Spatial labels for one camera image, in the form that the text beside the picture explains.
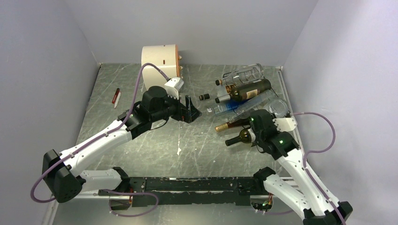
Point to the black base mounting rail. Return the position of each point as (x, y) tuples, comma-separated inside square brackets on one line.
[(147, 191)]

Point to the large clear round bottle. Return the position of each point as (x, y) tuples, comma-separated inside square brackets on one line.
[(278, 107)]

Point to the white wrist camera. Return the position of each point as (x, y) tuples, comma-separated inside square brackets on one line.
[(286, 124), (173, 87)]

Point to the clear bottle with cork stopper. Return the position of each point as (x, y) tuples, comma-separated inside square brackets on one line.
[(242, 75)]

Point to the red wine bottle gold foil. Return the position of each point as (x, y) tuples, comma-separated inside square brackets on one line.
[(237, 123)]

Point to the dark wine bottle black cap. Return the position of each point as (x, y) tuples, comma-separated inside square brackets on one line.
[(245, 136)]

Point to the black wire wine rack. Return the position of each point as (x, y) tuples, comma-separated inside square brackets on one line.
[(255, 95)]

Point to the dark green silver-capped wine bottle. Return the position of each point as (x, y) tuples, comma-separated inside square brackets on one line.
[(246, 91)]

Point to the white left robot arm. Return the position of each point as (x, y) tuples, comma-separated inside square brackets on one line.
[(66, 173)]

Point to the clear bottle with black cap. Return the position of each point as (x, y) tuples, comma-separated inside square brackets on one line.
[(208, 96)]

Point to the clear tall glass bottle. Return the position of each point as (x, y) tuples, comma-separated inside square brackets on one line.
[(255, 103)]

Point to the white cylindrical drum appliance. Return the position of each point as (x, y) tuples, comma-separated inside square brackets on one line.
[(164, 57)]

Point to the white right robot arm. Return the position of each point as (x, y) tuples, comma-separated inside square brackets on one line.
[(313, 202)]

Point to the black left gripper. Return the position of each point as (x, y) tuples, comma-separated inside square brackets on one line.
[(188, 113)]

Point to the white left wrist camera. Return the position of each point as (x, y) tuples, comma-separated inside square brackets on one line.
[(173, 87)]

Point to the blue clear vodka bottle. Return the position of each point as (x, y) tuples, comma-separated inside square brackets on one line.
[(225, 107)]

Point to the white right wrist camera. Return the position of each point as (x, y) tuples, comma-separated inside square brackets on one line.
[(286, 124)]

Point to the red white box cutter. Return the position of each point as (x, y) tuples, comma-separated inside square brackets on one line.
[(116, 97)]

